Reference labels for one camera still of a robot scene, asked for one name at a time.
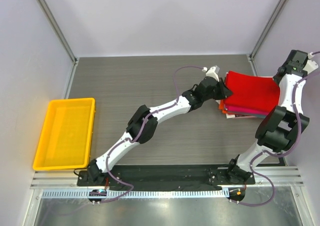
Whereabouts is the right aluminium frame post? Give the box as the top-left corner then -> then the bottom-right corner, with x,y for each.
248,0 -> 289,61

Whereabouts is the folded grey-blue t shirt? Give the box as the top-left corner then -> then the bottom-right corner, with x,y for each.
250,114 -> 266,119

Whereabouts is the folded pink t shirt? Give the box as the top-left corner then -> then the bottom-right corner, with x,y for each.
224,104 -> 269,116

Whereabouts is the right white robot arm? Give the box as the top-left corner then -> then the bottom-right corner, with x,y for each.
225,50 -> 310,184

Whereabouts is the yellow plastic bin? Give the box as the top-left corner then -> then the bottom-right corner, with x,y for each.
32,97 -> 96,171

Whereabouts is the left aluminium frame post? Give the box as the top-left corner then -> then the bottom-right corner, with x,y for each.
36,0 -> 77,65

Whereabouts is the slotted white cable duct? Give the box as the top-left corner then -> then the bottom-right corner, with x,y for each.
41,188 -> 229,200

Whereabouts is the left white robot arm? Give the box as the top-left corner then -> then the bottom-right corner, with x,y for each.
86,76 -> 233,186

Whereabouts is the folded orange t shirt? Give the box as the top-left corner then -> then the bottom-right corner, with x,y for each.
218,100 -> 227,114

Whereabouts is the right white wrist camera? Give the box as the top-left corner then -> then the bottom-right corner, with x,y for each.
303,51 -> 320,74

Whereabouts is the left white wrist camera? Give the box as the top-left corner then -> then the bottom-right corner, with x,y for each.
202,65 -> 220,82

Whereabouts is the red t shirt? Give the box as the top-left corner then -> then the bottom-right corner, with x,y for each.
223,71 -> 280,112

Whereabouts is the aluminium frame post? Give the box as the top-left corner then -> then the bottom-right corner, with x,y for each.
248,0 -> 289,61
36,0 -> 77,65

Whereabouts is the folded white t shirt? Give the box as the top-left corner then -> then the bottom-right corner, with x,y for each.
225,113 -> 254,119

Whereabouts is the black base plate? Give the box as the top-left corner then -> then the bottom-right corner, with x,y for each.
77,163 -> 256,188

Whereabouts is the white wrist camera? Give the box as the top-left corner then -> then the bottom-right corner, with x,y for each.
303,51 -> 320,74
202,65 -> 220,82

